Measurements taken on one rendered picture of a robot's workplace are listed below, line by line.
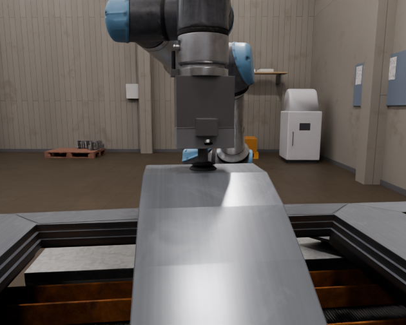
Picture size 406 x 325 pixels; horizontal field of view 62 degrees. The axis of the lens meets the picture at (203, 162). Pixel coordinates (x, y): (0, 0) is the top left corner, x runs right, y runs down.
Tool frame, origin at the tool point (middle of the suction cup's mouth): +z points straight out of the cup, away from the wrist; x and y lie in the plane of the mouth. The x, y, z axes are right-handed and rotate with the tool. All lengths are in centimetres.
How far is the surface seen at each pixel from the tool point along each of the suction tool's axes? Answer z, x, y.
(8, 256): 17.1, 12.9, -35.1
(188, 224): 2.7, -13.8, -3.7
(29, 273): 34, 40, -42
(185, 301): 7.4, -21.7, -4.7
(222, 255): 4.8, -17.8, -0.4
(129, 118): 22, 827, -72
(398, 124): 14, 363, 319
